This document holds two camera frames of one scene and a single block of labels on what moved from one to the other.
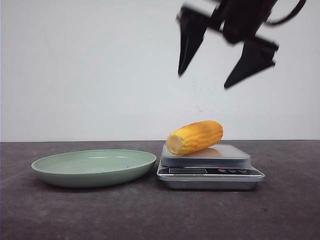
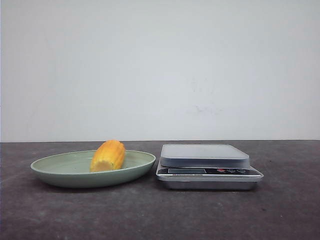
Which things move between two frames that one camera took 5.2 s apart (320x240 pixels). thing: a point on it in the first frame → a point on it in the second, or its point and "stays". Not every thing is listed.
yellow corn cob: x=193 y=137 → x=109 y=156
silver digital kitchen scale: x=221 y=167 stays
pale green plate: x=93 y=168 stays
